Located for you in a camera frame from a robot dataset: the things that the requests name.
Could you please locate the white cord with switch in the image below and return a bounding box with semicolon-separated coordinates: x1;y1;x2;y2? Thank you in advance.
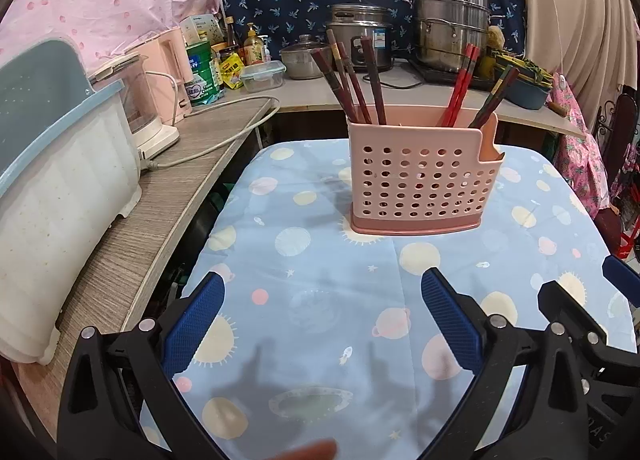
545;0;571;91

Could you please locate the stainless steel steamer pot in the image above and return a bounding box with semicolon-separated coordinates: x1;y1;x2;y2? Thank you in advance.
410;0;506;73

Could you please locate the green chopstick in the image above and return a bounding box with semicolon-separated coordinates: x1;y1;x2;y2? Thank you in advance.
326;30;366;123
467;65;515;130

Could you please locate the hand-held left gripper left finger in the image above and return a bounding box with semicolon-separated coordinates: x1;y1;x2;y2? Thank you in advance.
57;271;227;460

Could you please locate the person's left hand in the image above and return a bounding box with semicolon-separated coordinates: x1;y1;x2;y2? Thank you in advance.
287;439;338;460

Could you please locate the dark red chopstick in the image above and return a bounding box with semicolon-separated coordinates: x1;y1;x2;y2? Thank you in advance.
475;68;521;131

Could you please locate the pink electric kettle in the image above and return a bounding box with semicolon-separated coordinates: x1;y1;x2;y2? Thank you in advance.
134;29;194;117

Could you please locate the small steel lidded pot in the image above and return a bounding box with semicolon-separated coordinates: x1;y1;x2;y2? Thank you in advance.
279;34;326;80

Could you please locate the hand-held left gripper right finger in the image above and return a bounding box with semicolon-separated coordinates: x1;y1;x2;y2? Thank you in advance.
420;267;592;460

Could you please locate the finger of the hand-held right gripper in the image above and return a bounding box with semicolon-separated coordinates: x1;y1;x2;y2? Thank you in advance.
601;255;640;308
537;279;613;358

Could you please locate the dark metal chair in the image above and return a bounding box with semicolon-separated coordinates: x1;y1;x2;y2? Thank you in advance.
595;92;640;251

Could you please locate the clear food container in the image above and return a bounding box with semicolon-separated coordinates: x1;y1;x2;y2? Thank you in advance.
239;61;287;93

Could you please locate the pink floral garment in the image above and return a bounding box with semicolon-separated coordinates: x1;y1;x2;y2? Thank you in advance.
550;72;613;221

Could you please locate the white dish tub grey lid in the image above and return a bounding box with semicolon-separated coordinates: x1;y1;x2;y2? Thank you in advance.
0;37;143;366

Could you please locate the dark brown gold-banded chopstick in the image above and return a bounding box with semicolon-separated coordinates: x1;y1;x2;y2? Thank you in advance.
309;49;360;123

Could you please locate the yellow pump soap bottle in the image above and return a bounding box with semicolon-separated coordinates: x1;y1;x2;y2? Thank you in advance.
243;22;266;65

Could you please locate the wooden counter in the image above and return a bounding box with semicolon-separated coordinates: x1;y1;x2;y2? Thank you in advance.
0;60;586;446

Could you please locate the white power cable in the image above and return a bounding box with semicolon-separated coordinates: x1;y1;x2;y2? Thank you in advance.
137;95;281;173

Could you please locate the maroon chopstick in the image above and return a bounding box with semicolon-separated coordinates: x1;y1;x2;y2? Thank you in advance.
359;37;383;125
338;41;373;124

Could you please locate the pink perforated utensil holder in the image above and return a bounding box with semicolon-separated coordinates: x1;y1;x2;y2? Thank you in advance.
346;105;505;237

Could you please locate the steel rice cooker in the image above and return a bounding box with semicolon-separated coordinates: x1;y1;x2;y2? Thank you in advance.
327;4;396;73

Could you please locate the blue plastic basin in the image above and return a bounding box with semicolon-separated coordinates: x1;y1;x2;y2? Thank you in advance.
502;72;551;111

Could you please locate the yellow packet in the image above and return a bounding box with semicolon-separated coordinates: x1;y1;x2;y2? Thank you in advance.
218;52;246;89

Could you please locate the blue planet-print tablecloth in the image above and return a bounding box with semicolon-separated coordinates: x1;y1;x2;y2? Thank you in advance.
140;140;638;460

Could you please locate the black induction cooker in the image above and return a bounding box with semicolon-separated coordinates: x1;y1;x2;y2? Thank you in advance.
405;57;496;91

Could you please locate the beige curtain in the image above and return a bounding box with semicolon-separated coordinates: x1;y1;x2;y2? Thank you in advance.
517;0;640;91

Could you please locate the white green carton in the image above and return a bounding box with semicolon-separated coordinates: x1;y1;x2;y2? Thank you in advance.
180;14;224;44

